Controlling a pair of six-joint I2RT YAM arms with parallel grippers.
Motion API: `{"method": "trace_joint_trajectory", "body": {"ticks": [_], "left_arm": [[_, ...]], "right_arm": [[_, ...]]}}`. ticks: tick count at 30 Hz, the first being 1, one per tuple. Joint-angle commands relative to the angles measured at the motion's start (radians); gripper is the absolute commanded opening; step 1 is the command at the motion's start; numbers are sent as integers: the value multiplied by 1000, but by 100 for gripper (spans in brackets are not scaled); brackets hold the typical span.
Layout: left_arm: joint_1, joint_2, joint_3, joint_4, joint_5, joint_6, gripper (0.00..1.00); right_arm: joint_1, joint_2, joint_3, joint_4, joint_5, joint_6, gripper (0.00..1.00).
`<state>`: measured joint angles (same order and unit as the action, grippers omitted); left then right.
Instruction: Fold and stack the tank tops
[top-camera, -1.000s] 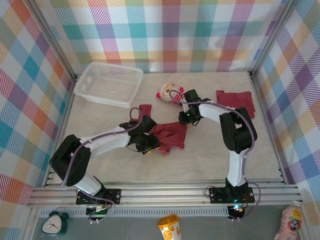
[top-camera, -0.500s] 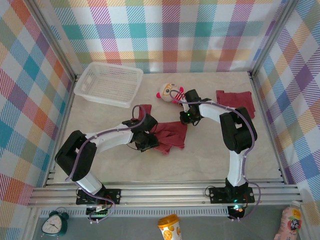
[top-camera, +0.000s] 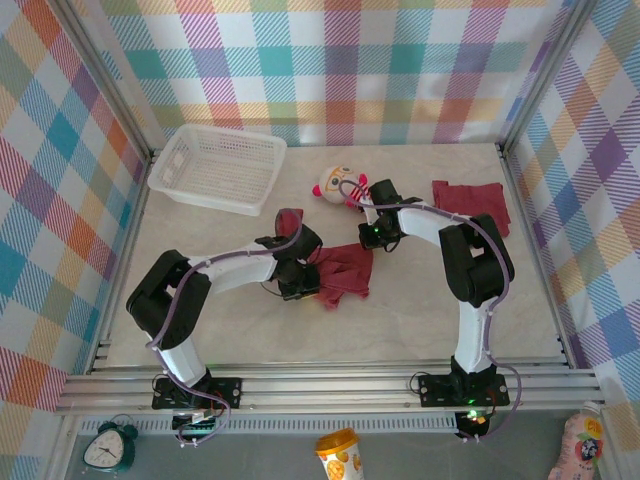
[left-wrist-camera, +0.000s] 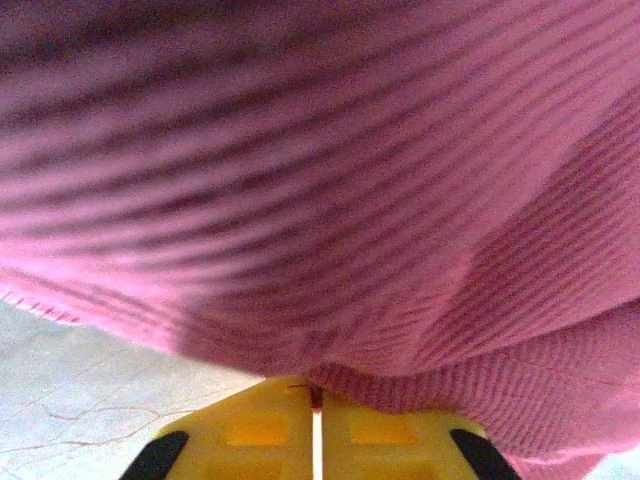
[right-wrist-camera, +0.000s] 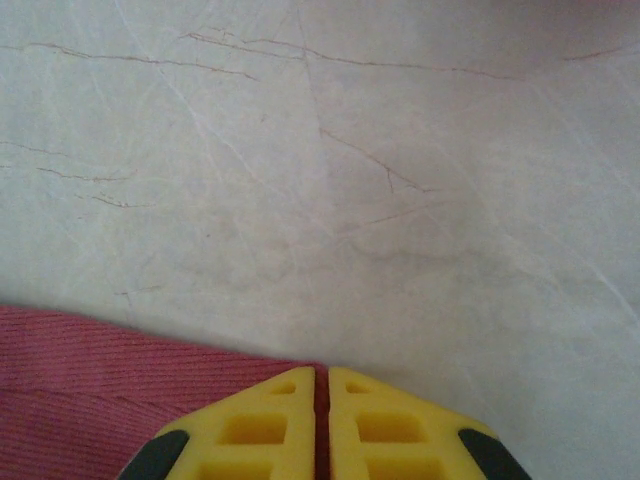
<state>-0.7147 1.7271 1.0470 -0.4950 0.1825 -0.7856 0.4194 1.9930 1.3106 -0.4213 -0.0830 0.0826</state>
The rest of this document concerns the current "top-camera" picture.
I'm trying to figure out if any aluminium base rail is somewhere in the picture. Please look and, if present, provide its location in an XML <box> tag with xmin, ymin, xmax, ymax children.
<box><xmin>53</xmin><ymin>367</ymin><xmax>607</xmax><ymax>416</ymax></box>

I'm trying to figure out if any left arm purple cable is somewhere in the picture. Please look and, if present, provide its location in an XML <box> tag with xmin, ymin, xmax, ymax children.
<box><xmin>147</xmin><ymin>208</ymin><xmax>307</xmax><ymax>449</ymax></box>

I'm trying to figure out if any pink drink bottle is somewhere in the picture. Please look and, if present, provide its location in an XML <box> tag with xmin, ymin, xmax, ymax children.
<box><xmin>548</xmin><ymin>403</ymin><xmax>606</xmax><ymax>480</ymax></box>

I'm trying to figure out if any plush doll with glasses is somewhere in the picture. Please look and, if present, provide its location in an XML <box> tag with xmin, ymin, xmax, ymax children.
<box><xmin>311</xmin><ymin>165</ymin><xmax>374</xmax><ymax>214</ymax></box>

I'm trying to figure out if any grey slotted cable duct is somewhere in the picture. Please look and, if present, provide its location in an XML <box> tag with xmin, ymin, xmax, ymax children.
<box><xmin>79</xmin><ymin>417</ymin><xmax>459</xmax><ymax>437</ymax></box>

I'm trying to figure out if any aluminium side rail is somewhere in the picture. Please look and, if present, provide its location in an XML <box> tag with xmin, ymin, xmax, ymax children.
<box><xmin>498</xmin><ymin>147</ymin><xmax>575</xmax><ymax>371</ymax></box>
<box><xmin>84</xmin><ymin>149</ymin><xmax>154</xmax><ymax>376</ymax></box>

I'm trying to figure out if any white plastic mesh basket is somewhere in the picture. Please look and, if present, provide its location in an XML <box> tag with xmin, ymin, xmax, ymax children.
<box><xmin>147</xmin><ymin>123</ymin><xmax>288</xmax><ymax>217</ymax></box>

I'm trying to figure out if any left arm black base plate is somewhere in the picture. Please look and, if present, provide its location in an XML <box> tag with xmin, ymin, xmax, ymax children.
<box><xmin>152</xmin><ymin>377</ymin><xmax>244</xmax><ymax>411</ymax></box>

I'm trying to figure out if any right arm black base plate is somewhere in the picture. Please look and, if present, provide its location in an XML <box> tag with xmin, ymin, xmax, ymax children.
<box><xmin>417</xmin><ymin>374</ymin><xmax>511</xmax><ymax>407</ymax></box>

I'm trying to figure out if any orange print paper cup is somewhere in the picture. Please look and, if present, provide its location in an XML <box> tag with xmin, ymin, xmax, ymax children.
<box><xmin>314</xmin><ymin>427</ymin><xmax>365</xmax><ymax>480</ymax></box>

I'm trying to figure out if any green controller board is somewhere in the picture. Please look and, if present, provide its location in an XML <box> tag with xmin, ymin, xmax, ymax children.
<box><xmin>172</xmin><ymin>407</ymin><xmax>224</xmax><ymax>437</ymax></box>
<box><xmin>458</xmin><ymin>407</ymin><xmax>491</xmax><ymax>430</ymax></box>

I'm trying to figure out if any aluminium frame post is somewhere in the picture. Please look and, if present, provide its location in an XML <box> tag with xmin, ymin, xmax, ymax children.
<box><xmin>497</xmin><ymin>0</ymin><xmax>601</xmax><ymax>156</ymax></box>
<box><xmin>49</xmin><ymin>0</ymin><xmax>156</xmax><ymax>164</ymax></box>

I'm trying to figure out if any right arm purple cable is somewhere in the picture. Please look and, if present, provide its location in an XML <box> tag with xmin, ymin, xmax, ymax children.
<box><xmin>335</xmin><ymin>178</ymin><xmax>524</xmax><ymax>444</ymax></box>

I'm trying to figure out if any dark red tank top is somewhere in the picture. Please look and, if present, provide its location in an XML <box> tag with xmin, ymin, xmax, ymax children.
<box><xmin>273</xmin><ymin>208</ymin><xmax>376</xmax><ymax>314</ymax></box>
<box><xmin>431</xmin><ymin>179</ymin><xmax>512</xmax><ymax>239</ymax></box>

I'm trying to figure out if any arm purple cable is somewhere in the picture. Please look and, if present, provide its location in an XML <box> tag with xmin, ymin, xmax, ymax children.
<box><xmin>147</xmin><ymin>208</ymin><xmax>307</xmax><ymax>449</ymax></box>
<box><xmin>335</xmin><ymin>178</ymin><xmax>524</xmax><ymax>444</ymax></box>

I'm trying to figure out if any green alarm clock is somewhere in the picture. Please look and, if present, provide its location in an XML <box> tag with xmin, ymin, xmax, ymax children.
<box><xmin>82</xmin><ymin>414</ymin><xmax>137</xmax><ymax>474</ymax></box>

